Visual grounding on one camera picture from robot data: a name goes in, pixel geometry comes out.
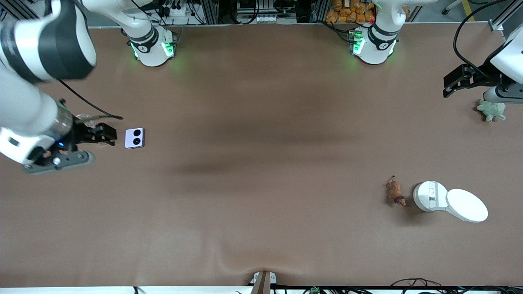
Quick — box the brown table cover mat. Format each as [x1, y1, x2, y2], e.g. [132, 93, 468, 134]
[0, 22, 523, 288]

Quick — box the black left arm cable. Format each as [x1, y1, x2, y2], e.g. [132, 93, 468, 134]
[453, 0, 516, 76]

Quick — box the green plush turtle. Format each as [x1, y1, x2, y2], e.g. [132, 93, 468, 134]
[477, 100, 506, 123]

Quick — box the clear plastic cup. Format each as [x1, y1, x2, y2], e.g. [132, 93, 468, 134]
[76, 114, 116, 147]

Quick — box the black cable bundle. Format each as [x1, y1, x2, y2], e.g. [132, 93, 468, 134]
[390, 278, 523, 294]

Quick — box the white power strip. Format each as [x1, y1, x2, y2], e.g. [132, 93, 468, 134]
[161, 3, 194, 18]

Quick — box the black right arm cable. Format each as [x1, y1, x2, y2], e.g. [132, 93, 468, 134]
[57, 80, 123, 120]

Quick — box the aluminium frame post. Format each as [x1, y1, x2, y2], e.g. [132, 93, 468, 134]
[488, 0, 523, 31]
[200, 0, 219, 24]

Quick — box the small brown lion statue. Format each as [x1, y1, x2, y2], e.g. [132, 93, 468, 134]
[386, 176, 407, 207]

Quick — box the white round lidded container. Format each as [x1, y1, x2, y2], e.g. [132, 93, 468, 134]
[413, 180, 489, 223]

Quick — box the orange plush toy pile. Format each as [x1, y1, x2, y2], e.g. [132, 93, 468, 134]
[326, 0, 375, 24]

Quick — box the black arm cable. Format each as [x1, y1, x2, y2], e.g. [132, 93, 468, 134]
[57, 80, 123, 120]
[453, 0, 516, 76]

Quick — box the white socket bar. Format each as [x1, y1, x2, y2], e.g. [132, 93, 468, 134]
[236, 14, 279, 24]

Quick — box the lavender flip phone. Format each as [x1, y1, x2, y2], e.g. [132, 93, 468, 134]
[125, 128, 145, 149]

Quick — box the camera mounting pole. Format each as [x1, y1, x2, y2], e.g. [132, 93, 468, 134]
[250, 270, 277, 294]

